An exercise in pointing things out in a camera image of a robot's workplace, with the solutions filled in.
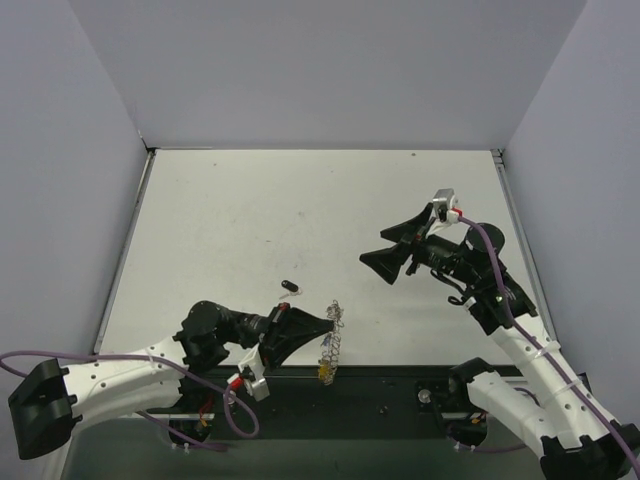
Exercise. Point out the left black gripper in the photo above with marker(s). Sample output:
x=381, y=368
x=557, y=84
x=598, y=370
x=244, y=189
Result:
x=273, y=339

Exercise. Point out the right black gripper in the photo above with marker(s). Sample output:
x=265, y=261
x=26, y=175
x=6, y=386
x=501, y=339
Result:
x=412, y=247

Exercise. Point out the metal ring disc with keyrings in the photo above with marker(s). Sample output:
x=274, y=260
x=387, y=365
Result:
x=330, y=354

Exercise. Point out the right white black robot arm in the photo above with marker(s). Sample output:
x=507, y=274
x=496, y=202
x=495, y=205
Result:
x=561, y=422

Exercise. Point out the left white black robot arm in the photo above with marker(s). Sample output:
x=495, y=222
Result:
x=215, y=347

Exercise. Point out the black key fob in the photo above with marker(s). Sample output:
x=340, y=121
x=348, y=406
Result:
x=290, y=286

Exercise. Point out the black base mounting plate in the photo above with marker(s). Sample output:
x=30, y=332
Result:
x=362, y=403

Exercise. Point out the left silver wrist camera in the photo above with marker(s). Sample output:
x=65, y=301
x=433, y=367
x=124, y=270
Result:
x=256, y=387

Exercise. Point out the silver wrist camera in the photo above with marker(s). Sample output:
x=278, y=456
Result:
x=444, y=200
x=256, y=387

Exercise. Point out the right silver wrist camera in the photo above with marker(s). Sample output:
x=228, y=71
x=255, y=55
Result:
x=444, y=200

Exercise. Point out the aluminium frame rail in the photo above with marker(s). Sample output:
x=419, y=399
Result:
x=97, y=395

